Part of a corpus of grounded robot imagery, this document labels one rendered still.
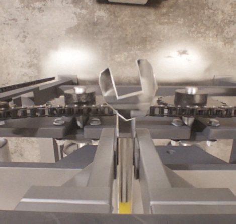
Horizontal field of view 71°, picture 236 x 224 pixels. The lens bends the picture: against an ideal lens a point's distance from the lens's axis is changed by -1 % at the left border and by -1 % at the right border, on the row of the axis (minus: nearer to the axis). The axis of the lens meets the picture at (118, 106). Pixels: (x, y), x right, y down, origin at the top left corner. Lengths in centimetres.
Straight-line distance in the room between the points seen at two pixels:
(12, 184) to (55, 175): 4
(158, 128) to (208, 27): 115
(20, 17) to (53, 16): 24
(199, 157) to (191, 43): 114
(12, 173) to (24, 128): 27
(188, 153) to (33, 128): 34
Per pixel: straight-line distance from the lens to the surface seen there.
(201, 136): 46
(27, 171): 18
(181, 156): 33
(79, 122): 47
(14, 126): 47
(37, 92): 58
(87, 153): 33
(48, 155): 65
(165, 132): 41
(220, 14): 151
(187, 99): 45
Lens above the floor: 130
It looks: 76 degrees down
